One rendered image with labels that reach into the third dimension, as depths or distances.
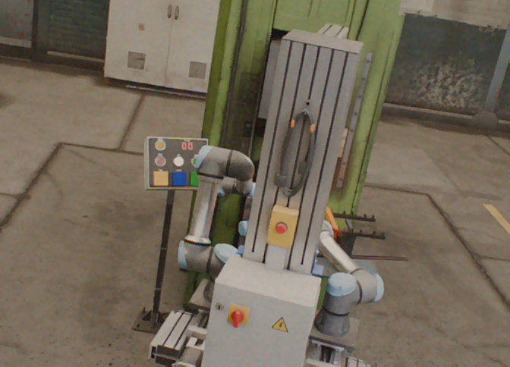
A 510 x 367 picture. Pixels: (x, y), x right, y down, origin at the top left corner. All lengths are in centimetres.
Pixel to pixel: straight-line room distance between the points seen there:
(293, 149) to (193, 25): 670
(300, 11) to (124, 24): 546
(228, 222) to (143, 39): 520
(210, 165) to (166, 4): 615
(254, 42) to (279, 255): 166
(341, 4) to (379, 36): 26
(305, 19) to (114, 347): 210
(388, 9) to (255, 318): 201
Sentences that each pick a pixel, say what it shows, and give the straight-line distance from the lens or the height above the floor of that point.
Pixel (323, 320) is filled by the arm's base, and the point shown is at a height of 87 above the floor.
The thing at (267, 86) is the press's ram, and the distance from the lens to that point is 362.
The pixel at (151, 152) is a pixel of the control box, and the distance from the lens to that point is 360.
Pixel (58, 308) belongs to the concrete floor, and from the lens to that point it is 429.
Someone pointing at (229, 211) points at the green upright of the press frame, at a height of 71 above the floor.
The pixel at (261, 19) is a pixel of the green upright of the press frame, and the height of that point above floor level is 187.
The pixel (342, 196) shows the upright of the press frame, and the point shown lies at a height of 94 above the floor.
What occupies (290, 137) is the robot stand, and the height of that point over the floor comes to 172.
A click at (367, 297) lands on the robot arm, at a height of 98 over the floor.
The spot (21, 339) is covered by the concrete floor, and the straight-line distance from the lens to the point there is 405.
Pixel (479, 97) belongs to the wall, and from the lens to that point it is 1040.
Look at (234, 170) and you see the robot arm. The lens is 282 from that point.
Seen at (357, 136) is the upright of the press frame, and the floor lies 131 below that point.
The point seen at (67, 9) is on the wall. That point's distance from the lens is 972.
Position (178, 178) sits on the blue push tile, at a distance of 362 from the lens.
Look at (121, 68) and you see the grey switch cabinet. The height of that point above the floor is 25.
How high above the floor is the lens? 237
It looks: 21 degrees down
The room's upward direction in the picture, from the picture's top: 10 degrees clockwise
